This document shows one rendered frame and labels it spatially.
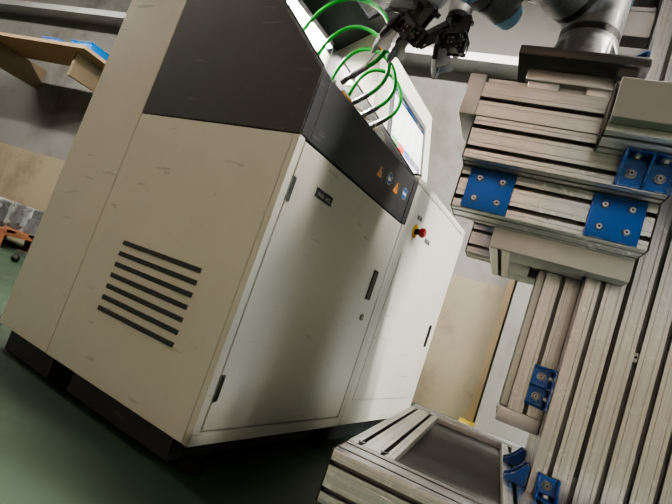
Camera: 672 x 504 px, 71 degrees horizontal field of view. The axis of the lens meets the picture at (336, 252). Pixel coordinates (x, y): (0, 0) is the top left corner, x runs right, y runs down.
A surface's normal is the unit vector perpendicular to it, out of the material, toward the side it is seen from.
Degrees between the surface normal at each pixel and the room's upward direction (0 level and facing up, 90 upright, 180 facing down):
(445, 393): 90
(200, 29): 90
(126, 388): 90
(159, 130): 90
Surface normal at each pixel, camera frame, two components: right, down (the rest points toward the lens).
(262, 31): -0.46, -0.25
